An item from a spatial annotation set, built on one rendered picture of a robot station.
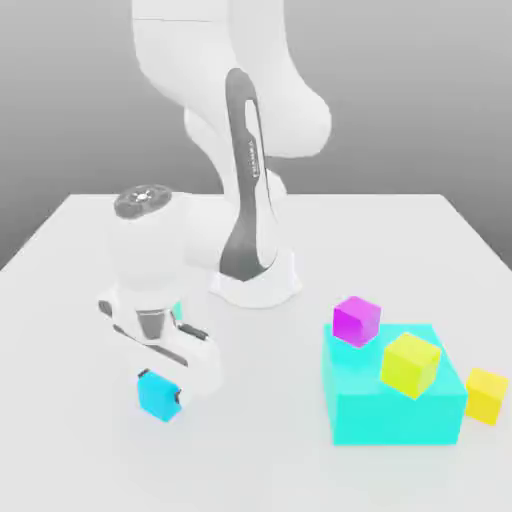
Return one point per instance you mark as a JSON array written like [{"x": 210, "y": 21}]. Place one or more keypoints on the small magenta cube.
[{"x": 354, "y": 322}]

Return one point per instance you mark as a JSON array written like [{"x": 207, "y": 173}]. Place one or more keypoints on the small blue cube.
[{"x": 156, "y": 396}]

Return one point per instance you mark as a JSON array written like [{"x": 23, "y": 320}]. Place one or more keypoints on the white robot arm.
[{"x": 256, "y": 52}]

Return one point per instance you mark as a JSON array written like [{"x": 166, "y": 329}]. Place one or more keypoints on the large teal box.
[{"x": 396, "y": 420}]

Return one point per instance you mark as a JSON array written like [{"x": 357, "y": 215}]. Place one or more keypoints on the small yellow cube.
[{"x": 484, "y": 398}]

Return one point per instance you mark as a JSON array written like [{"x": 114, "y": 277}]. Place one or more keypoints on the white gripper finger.
[
  {"x": 143, "y": 373},
  {"x": 178, "y": 396}
]

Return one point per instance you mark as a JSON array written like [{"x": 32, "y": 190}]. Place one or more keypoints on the small lime cube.
[{"x": 408, "y": 366}]

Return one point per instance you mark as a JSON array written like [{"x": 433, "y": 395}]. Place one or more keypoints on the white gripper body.
[{"x": 200, "y": 360}]

